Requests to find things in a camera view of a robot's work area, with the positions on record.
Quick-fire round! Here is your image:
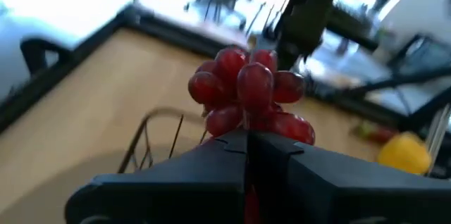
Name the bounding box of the red grape bunch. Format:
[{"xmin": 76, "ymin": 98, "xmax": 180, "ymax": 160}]
[{"xmin": 187, "ymin": 46, "xmax": 316, "ymax": 224}]

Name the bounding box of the black bar stand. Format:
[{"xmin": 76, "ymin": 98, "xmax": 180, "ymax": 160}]
[{"xmin": 19, "ymin": 37, "xmax": 73, "ymax": 77}]

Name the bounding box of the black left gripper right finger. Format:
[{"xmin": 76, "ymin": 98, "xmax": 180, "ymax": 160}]
[{"xmin": 247, "ymin": 129, "xmax": 451, "ymax": 224}]

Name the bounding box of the black floor beam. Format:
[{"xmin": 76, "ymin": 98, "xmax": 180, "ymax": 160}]
[{"xmin": 343, "ymin": 65, "xmax": 451, "ymax": 119}]

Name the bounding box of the black wire basket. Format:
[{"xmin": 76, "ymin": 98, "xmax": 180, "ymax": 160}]
[{"xmin": 118, "ymin": 106, "xmax": 212, "ymax": 175}]

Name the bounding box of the red chili pepper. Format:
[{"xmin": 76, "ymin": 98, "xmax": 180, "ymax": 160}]
[{"xmin": 352, "ymin": 121, "xmax": 397, "ymax": 144}]

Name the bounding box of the black camera module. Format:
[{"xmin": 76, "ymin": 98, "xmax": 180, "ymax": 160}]
[{"xmin": 0, "ymin": 4, "xmax": 451, "ymax": 179}]

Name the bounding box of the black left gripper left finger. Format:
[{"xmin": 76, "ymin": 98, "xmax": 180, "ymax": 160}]
[{"xmin": 64, "ymin": 128, "xmax": 248, "ymax": 224}]

